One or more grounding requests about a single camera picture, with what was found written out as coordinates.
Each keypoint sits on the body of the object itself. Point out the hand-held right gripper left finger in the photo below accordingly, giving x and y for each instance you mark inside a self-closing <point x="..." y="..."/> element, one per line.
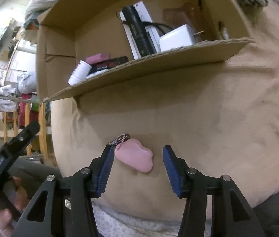
<point x="104" y="172"/>

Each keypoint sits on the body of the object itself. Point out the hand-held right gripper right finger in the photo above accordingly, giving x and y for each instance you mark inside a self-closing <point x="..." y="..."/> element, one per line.
<point x="172" y="172"/>

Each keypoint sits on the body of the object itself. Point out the pink cloud-shaped object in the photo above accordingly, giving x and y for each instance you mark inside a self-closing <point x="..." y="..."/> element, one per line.
<point x="137" y="158"/>

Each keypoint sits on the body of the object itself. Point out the cardboard box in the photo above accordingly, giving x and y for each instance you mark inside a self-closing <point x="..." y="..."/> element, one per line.
<point x="154" y="69"/>

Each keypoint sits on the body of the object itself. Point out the white charger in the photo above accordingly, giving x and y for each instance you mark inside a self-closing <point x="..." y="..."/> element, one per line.
<point x="176" y="38"/>

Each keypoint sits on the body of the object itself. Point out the person's left hand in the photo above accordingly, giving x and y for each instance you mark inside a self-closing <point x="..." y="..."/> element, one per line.
<point x="21" y="200"/>

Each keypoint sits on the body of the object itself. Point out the grey pants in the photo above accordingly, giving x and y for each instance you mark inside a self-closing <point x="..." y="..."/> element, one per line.
<point x="38" y="167"/>

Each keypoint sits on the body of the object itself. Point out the small dark patterned item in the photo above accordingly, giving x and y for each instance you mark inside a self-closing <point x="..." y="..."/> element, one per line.
<point x="119" y="138"/>

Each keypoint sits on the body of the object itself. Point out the wooden rack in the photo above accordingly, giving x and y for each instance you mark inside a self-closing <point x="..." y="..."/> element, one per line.
<point x="43" y="128"/>

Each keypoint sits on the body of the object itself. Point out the red suitcase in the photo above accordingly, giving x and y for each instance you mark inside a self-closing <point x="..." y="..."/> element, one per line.
<point x="28" y="111"/>

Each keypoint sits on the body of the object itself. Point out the tan bed sheet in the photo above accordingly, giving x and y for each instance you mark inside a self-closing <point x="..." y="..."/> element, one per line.
<point x="203" y="128"/>

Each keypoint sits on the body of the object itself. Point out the white floral cloth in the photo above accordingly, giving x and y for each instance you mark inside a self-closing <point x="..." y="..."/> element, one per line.
<point x="129" y="224"/>

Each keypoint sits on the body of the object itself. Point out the white plastic bag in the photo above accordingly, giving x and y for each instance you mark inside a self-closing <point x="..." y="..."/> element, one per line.
<point x="27" y="82"/>

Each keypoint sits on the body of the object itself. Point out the white cabinet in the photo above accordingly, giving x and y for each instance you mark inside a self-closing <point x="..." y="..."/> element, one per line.
<point x="16" y="59"/>

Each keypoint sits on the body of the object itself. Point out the small white bottle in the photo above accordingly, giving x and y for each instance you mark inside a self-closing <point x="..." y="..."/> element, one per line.
<point x="80" y="71"/>

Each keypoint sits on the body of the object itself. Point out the black box red print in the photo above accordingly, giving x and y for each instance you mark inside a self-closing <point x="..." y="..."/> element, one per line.
<point x="109" y="63"/>

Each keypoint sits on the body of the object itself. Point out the pink eraser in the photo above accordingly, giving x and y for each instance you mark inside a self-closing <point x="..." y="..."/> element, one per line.
<point x="97" y="58"/>

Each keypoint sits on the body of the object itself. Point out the teal cloth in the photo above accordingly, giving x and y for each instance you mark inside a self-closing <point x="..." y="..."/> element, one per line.
<point x="30" y="26"/>

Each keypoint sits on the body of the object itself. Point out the black flashlight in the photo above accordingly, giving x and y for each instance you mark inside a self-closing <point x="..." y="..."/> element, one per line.
<point x="139" y="34"/>

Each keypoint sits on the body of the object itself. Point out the white duvet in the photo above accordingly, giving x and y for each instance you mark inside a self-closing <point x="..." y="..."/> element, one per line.
<point x="40" y="0"/>

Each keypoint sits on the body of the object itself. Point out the white flat plastic device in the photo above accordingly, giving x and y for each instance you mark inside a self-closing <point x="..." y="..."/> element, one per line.
<point x="144" y="8"/>

